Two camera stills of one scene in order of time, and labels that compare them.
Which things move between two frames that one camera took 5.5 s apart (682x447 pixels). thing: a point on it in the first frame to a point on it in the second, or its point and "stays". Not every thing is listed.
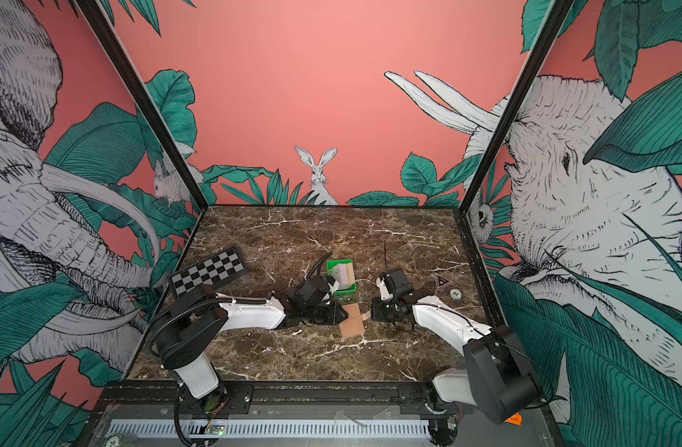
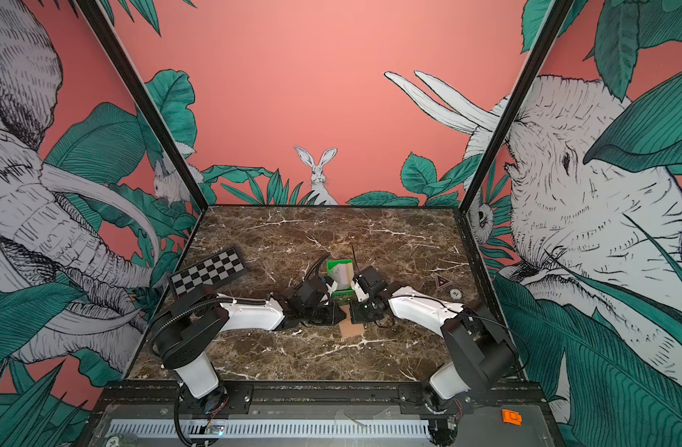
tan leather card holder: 353,324 stays
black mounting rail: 168,399 stays
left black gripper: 337,316 stays
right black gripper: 378,313 to 356,315
